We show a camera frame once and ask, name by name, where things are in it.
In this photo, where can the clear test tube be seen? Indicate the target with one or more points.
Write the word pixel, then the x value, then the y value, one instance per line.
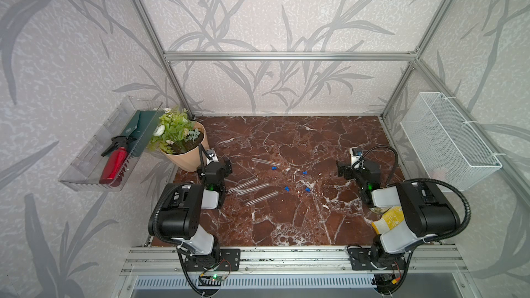
pixel 263 198
pixel 252 189
pixel 267 162
pixel 243 186

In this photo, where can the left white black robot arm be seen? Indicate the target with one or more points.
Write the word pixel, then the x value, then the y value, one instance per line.
pixel 176 217

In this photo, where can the white wire mesh basket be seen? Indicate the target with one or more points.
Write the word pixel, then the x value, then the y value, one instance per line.
pixel 447 145

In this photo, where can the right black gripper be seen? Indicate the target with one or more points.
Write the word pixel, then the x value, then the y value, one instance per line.
pixel 348 171

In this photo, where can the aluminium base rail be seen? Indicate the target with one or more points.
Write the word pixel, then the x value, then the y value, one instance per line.
pixel 272 260

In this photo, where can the yellow work glove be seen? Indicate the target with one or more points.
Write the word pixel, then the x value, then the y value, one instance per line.
pixel 389 220

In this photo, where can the terracotta pot with green plant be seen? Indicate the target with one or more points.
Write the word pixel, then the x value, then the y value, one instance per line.
pixel 180 139

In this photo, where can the red spray bottle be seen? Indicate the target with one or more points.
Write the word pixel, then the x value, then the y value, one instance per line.
pixel 117 154

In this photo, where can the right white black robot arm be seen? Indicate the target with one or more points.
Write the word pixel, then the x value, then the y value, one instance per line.
pixel 433 210

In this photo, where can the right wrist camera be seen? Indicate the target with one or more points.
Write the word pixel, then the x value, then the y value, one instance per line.
pixel 356 155

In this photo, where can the clear plastic wall bin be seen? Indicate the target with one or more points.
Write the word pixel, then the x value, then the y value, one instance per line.
pixel 84 171

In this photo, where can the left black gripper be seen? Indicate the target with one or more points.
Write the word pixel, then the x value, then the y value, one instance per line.
pixel 226 168

